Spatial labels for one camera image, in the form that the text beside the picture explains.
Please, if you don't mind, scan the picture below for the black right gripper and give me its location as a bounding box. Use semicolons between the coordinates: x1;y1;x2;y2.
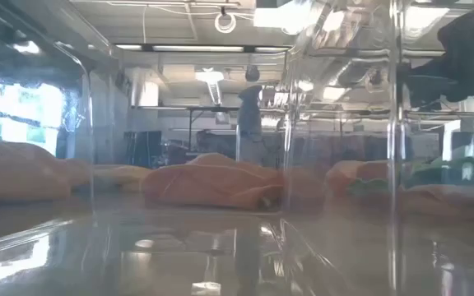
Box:
401;2;474;110

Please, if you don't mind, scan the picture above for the green microfiber towel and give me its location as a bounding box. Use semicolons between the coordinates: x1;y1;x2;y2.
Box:
405;157;474;187
346;177;391;197

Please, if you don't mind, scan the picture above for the orange microfiber towel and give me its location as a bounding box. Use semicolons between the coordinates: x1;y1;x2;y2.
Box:
0;138;152;207
399;183;474;225
141;152;284;211
325;159;391;198

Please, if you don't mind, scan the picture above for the clear plastic bin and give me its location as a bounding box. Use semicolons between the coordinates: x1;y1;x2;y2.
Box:
0;0;405;296

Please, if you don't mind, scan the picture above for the dark ceiling dome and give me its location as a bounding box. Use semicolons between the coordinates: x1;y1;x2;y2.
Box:
244;64;261;82

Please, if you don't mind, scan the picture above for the ceiling light strip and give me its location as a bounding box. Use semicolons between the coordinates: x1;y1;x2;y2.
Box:
115;44;291;53

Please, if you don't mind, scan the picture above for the black background cabinet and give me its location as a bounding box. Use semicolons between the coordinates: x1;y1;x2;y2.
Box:
123;130;164;168

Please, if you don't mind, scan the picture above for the white ceiling cable coil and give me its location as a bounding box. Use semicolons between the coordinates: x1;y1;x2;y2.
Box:
214;12;238;35

